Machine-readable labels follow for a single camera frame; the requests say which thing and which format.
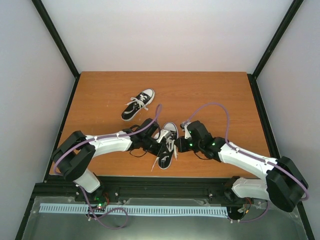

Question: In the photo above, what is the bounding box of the white lace of sneaker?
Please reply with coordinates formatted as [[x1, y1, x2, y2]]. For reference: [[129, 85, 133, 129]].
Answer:
[[125, 93, 150, 113], [151, 131, 179, 170]]

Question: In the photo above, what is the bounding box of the black canvas sneaker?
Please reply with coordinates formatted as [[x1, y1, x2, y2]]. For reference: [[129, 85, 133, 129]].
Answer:
[[155, 122, 179, 170], [121, 88, 155, 122]]

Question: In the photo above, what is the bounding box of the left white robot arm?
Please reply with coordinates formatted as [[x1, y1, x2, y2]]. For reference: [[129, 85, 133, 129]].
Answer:
[[51, 118, 171, 202]]

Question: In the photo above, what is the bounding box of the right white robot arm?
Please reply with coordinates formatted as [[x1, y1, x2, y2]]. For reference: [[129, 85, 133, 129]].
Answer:
[[175, 120, 309, 213]]

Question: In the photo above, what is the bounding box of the green lit circuit board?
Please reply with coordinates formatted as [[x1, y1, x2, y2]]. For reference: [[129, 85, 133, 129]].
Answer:
[[94, 192, 110, 210]]

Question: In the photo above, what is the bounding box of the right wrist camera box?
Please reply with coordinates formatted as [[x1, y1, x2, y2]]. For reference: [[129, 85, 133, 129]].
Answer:
[[180, 120, 192, 139]]

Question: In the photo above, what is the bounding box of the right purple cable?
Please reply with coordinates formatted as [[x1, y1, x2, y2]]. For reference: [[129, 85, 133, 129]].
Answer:
[[183, 102, 310, 224]]

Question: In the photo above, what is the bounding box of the black aluminium frame rail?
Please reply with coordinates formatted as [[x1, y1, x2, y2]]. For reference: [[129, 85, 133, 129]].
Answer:
[[32, 174, 301, 208]]

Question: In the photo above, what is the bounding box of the light blue slotted cable duct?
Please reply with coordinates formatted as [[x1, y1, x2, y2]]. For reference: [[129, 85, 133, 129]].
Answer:
[[38, 203, 228, 218]]

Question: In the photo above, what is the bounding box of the left black frame post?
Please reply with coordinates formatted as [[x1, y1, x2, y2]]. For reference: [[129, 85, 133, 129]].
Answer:
[[31, 0, 80, 79]]

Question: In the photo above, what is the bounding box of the black frame post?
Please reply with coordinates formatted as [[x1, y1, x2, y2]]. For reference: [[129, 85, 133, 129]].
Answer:
[[31, 0, 80, 79], [252, 0, 304, 81]]

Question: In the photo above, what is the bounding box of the right black frame post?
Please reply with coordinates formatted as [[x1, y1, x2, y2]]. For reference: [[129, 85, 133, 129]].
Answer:
[[252, 0, 304, 81]]

